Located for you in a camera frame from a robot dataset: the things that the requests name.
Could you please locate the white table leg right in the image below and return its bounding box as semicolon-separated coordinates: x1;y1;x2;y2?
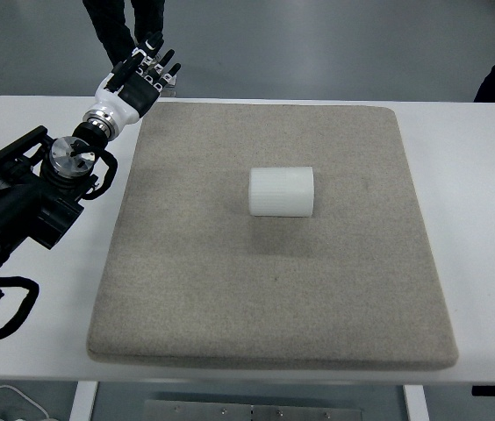
403;385;430;421

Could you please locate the white cable on floor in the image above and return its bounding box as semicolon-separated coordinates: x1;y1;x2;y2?
0;383;51;421

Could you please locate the black sleeved arm cable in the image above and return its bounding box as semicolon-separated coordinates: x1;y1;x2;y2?
0;275;40;342

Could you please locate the beige felt mat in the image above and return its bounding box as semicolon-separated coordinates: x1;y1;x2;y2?
87;102;458;371

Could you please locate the white table leg left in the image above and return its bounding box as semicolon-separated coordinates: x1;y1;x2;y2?
68;381;98;421

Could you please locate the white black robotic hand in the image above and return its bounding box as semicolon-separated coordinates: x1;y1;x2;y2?
82;32;181;140

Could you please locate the white ribbed paper cup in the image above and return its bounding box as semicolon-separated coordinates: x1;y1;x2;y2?
247;167;314;218

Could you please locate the metal base plate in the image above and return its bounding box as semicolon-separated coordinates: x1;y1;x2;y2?
142;400;362;421

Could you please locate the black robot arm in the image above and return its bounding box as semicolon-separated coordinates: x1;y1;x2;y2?
0;122;118;267

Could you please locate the white table leg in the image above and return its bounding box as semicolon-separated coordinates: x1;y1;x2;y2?
403;385;430;421
68;381;98;421

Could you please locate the person in black trousers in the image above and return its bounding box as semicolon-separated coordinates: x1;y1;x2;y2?
82;0;165;66

